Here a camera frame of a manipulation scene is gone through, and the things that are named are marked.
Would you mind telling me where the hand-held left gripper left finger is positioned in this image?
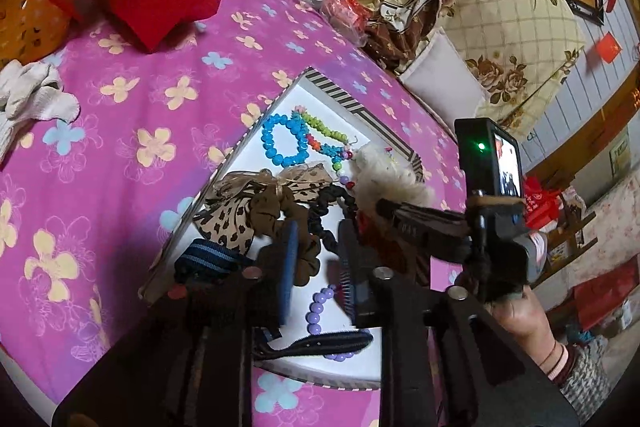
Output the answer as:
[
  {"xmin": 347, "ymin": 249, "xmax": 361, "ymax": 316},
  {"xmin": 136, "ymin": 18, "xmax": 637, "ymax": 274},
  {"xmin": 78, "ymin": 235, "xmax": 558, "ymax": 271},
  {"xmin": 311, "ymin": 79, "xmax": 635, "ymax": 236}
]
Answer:
[{"xmin": 52, "ymin": 221, "xmax": 301, "ymax": 427}]

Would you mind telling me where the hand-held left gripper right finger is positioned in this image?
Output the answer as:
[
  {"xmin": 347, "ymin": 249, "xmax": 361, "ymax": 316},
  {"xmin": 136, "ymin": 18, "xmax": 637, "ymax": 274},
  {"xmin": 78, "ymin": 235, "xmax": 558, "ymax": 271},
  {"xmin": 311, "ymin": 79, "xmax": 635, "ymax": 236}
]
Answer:
[{"xmin": 337, "ymin": 218, "xmax": 581, "ymax": 427}]

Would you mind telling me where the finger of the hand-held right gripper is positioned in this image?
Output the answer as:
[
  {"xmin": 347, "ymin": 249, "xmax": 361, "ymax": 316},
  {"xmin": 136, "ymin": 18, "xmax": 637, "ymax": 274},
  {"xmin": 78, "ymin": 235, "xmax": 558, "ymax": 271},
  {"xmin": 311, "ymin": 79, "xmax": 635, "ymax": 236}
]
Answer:
[
  {"xmin": 397, "ymin": 221, "xmax": 473, "ymax": 265},
  {"xmin": 375, "ymin": 198, "xmax": 472, "ymax": 229}
]

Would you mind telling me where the purple bead bracelet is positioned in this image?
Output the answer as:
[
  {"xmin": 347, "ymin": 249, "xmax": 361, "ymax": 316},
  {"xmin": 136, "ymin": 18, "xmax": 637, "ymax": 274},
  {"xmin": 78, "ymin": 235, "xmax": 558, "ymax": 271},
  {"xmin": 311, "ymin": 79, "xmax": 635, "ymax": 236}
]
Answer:
[{"xmin": 305, "ymin": 285, "xmax": 368, "ymax": 362}]

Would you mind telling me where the cream fluffy pompom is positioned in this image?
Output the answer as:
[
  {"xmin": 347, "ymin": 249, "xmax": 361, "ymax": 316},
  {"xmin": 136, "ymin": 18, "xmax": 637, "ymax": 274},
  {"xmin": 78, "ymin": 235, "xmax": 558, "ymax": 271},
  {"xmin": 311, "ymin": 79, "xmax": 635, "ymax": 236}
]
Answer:
[{"xmin": 355, "ymin": 144, "xmax": 436, "ymax": 212}]

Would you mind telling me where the navy striped headband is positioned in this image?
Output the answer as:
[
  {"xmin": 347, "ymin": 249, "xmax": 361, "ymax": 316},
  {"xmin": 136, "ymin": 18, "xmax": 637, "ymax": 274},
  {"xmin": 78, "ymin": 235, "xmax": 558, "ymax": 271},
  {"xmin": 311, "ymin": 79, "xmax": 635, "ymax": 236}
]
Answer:
[{"xmin": 174, "ymin": 238, "xmax": 375, "ymax": 360}]

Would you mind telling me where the white tray with striped rim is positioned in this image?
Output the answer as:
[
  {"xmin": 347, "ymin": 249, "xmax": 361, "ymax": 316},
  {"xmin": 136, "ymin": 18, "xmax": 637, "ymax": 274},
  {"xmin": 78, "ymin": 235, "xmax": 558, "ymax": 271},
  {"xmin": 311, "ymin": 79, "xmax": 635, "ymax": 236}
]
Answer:
[{"xmin": 137, "ymin": 67, "xmax": 426, "ymax": 393}]

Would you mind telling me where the multicolour bead strand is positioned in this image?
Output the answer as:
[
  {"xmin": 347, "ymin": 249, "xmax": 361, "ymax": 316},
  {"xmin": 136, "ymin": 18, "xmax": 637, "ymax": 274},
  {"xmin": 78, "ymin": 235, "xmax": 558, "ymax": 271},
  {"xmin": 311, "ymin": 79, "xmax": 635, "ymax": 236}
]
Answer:
[{"xmin": 292, "ymin": 104, "xmax": 358, "ymax": 188}]

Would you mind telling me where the blue bead bracelet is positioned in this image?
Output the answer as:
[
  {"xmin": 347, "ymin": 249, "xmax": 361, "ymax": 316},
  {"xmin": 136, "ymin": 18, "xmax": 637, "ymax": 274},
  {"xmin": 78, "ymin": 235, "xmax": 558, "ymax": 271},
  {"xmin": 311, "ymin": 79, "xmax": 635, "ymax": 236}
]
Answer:
[{"xmin": 261, "ymin": 113, "xmax": 310, "ymax": 168}]

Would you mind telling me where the person's right hand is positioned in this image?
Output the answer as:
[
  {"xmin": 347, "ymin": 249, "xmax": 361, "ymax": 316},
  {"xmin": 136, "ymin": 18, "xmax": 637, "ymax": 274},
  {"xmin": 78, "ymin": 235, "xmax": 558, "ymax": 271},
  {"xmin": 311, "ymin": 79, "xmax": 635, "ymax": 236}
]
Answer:
[{"xmin": 492, "ymin": 284, "xmax": 557, "ymax": 369}]

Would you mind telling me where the red gift bag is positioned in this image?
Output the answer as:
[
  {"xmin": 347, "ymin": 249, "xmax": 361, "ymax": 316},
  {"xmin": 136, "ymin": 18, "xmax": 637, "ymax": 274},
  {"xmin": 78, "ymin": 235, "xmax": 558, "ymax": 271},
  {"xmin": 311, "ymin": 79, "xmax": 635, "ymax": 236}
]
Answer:
[{"xmin": 522, "ymin": 177, "xmax": 563, "ymax": 230}]

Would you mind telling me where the brown scrunchie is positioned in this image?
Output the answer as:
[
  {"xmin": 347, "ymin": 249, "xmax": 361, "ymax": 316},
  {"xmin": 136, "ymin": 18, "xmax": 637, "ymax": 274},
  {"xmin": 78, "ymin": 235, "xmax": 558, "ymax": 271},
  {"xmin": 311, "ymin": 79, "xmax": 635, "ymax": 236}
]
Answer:
[{"xmin": 250, "ymin": 184, "xmax": 323, "ymax": 283}]

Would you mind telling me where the black scrunchie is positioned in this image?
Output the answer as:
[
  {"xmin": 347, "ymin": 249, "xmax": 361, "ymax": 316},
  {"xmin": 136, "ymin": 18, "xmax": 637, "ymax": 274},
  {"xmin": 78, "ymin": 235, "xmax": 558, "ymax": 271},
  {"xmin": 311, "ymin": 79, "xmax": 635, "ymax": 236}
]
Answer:
[{"xmin": 307, "ymin": 184, "xmax": 361, "ymax": 253}]

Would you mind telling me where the leopard print bow scrunchie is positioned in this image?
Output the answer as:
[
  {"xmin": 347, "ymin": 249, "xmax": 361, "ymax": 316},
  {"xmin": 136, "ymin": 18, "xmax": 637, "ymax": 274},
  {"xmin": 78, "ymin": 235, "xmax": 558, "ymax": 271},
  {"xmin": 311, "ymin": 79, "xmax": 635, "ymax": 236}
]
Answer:
[{"xmin": 192, "ymin": 164, "xmax": 336, "ymax": 253}]

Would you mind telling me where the white pillow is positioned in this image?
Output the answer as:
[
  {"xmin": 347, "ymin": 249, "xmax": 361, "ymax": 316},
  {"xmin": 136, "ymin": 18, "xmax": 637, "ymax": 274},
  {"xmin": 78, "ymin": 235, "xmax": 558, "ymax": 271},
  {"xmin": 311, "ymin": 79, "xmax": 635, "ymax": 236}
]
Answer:
[{"xmin": 400, "ymin": 27, "xmax": 493, "ymax": 120}]

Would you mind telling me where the wooden chair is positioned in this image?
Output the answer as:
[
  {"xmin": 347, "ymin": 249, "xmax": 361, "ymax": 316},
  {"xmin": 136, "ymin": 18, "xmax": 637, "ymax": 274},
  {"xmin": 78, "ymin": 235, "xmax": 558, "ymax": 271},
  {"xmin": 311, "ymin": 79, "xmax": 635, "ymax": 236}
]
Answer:
[{"xmin": 542, "ymin": 192, "xmax": 598, "ymax": 283}]

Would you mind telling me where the cream floral quilt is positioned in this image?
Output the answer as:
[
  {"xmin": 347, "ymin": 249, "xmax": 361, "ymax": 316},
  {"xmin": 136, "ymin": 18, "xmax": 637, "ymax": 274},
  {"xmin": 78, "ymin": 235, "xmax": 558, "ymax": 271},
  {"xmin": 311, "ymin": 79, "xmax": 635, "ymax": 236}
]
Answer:
[{"xmin": 435, "ymin": 0, "xmax": 586, "ymax": 142}]

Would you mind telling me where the red cloth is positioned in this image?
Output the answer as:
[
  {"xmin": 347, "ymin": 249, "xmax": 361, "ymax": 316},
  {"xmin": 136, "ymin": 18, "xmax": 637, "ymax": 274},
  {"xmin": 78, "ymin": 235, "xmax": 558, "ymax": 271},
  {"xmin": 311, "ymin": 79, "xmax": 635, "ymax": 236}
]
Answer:
[{"xmin": 572, "ymin": 257, "xmax": 640, "ymax": 333}]

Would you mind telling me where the pink floral blanket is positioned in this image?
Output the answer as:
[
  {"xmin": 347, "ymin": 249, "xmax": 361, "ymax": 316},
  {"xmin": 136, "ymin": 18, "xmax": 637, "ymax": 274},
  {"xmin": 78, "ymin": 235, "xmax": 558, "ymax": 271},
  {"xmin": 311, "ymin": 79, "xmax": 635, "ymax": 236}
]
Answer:
[{"xmin": 0, "ymin": 0, "xmax": 468, "ymax": 427}]

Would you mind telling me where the white knit glove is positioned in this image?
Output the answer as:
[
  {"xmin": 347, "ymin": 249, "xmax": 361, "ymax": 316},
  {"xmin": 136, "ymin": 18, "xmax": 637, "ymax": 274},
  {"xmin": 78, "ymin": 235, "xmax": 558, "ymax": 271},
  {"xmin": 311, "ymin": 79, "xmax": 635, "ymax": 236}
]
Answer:
[
  {"xmin": 0, "ymin": 59, "xmax": 81, "ymax": 124},
  {"xmin": 0, "ymin": 107, "xmax": 38, "ymax": 162}
]

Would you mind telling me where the orange plastic basket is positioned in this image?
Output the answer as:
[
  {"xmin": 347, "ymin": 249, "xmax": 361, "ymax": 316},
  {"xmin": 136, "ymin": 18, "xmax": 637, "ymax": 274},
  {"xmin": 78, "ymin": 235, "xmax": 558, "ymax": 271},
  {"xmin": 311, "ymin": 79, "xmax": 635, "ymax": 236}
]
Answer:
[{"xmin": 0, "ymin": 0, "xmax": 103, "ymax": 68}]

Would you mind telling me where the red paper wall sticker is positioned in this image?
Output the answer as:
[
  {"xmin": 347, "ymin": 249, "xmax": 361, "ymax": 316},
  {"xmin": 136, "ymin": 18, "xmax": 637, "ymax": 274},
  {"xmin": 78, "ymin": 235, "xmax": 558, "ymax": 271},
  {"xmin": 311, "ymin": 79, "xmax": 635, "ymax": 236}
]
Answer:
[{"xmin": 597, "ymin": 32, "xmax": 623, "ymax": 64}]

